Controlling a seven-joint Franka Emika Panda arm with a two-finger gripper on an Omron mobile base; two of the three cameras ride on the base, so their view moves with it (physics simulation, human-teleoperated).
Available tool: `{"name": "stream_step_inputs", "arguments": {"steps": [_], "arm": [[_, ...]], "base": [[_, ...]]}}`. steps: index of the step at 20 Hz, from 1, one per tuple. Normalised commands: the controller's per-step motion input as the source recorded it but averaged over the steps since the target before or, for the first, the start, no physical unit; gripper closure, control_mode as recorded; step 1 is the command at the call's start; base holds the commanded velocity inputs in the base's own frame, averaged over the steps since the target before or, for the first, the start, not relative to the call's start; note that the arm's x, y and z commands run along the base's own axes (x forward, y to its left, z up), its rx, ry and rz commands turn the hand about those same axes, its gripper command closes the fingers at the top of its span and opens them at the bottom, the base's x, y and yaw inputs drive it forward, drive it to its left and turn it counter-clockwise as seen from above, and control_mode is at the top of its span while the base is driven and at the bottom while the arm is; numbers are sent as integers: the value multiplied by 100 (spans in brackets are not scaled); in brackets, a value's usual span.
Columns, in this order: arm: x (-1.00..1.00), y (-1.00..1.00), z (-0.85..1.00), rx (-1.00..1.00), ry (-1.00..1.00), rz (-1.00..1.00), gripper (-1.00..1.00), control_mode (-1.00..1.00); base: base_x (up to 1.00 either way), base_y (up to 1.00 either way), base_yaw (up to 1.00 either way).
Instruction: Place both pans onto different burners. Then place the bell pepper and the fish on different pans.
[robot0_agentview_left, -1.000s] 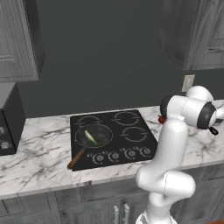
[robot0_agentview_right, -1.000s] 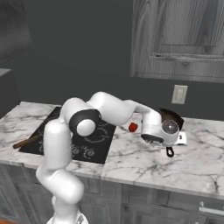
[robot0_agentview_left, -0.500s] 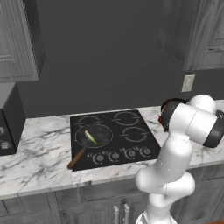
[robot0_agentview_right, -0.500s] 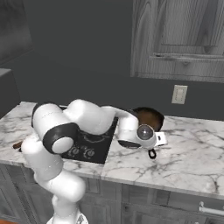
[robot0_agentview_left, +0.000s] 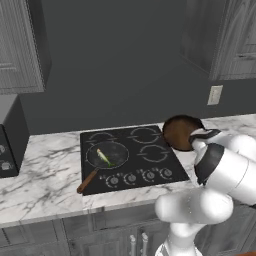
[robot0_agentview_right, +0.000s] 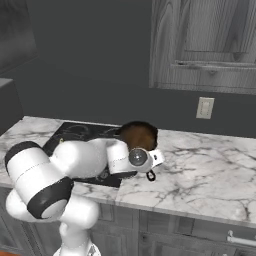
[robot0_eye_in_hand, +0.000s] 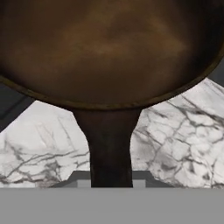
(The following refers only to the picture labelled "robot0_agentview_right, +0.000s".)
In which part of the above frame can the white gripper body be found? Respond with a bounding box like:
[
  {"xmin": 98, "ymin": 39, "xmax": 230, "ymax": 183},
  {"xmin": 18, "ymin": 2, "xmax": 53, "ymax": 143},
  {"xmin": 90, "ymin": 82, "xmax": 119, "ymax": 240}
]
[{"xmin": 148, "ymin": 148, "xmax": 165, "ymax": 168}]

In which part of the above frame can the black pan with brown inside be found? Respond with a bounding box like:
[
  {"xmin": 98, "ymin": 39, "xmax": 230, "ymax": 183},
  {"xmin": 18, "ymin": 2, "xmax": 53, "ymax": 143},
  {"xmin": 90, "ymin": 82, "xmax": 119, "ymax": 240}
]
[{"xmin": 117, "ymin": 120, "xmax": 160, "ymax": 183}]

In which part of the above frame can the grey drawer front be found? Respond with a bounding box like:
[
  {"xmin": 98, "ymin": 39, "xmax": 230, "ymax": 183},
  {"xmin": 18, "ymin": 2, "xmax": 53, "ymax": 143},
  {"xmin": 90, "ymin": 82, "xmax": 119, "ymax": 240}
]
[
  {"xmin": 139, "ymin": 209, "xmax": 194, "ymax": 236},
  {"xmin": 190, "ymin": 216, "xmax": 256, "ymax": 250}
]

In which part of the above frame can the grey cupboard door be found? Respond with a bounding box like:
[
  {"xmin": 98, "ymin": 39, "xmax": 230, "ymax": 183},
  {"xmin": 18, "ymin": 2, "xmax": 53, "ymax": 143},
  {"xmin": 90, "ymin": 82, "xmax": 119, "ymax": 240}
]
[
  {"xmin": 88, "ymin": 202, "xmax": 141, "ymax": 256},
  {"xmin": 0, "ymin": 186, "xmax": 38, "ymax": 256},
  {"xmin": 138, "ymin": 232, "xmax": 241, "ymax": 256}
]

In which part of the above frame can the black hob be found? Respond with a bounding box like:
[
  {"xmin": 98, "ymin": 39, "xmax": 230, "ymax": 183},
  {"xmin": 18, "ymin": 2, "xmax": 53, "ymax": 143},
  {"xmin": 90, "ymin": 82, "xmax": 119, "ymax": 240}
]
[{"xmin": 42, "ymin": 121, "xmax": 123, "ymax": 189}]

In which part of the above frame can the dark grey appliance block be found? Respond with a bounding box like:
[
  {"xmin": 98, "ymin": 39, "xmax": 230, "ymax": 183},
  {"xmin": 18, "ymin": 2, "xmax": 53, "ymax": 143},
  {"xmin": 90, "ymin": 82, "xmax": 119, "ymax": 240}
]
[{"xmin": 0, "ymin": 77, "xmax": 25, "ymax": 136}]

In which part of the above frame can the grey range hood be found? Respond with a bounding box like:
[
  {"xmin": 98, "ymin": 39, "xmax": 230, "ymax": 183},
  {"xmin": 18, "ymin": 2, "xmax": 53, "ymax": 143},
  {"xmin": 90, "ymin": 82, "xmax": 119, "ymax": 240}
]
[{"xmin": 0, "ymin": 0, "xmax": 38, "ymax": 75}]

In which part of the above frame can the white drawer handle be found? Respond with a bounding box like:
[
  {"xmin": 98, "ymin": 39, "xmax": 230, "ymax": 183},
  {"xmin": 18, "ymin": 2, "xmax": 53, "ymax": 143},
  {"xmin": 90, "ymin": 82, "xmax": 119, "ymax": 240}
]
[{"xmin": 226, "ymin": 229, "xmax": 256, "ymax": 248}]

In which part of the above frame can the grey wooden wall cupboard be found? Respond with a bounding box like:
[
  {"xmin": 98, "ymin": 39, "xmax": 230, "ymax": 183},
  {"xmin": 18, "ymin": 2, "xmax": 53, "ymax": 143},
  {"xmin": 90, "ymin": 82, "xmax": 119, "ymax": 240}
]
[{"xmin": 148, "ymin": 0, "xmax": 256, "ymax": 96}]

